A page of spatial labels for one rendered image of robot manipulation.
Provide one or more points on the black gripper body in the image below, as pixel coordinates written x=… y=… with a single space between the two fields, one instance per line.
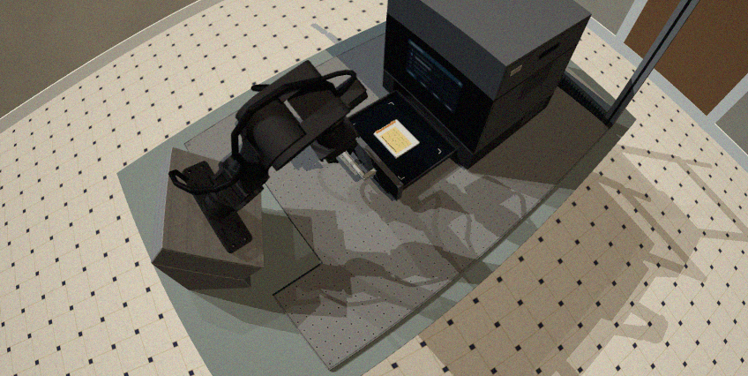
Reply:
x=336 y=143

